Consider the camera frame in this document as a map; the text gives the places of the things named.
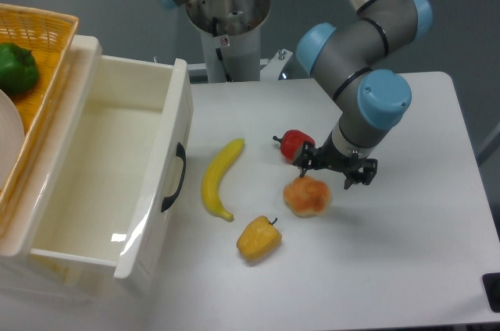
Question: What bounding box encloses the white plastic drawer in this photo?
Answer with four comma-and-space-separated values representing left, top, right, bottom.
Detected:
30, 56, 193, 287

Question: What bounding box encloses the round knotted bread roll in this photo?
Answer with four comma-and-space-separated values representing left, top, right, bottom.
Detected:
283, 176, 332, 218

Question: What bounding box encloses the red bell pepper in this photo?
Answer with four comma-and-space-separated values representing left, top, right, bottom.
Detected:
272, 129, 316, 163

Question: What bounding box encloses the black object at table edge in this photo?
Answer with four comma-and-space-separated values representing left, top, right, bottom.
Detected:
482, 272, 500, 313

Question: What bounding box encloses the yellow woven basket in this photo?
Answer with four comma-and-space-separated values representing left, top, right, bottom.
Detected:
1, 3, 79, 236

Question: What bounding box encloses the white plate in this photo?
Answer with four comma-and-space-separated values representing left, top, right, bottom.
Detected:
0, 91, 25, 188

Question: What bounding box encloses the black cable on pedestal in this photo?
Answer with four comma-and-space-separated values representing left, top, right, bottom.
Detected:
212, 17, 234, 84

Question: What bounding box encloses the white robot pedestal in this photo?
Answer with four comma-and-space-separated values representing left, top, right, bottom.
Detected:
186, 0, 270, 83

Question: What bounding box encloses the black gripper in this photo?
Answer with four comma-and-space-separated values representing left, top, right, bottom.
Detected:
292, 141, 378, 190

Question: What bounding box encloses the black drawer handle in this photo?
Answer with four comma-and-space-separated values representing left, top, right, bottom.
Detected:
161, 142, 187, 213

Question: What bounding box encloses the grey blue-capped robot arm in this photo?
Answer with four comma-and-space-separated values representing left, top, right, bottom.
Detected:
159, 0, 433, 186

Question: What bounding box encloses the green bell pepper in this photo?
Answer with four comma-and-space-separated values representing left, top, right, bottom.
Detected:
1, 42, 40, 96

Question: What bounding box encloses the yellow bell pepper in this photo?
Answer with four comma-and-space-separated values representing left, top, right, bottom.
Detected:
236, 215, 282, 262

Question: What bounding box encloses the white drawer cabinet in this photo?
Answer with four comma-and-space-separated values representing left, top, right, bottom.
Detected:
0, 34, 157, 304

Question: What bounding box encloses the yellow banana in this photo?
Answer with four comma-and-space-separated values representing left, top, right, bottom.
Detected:
201, 138, 245, 222

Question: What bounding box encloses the metal mounting bracket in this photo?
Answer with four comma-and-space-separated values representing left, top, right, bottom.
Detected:
259, 48, 294, 81

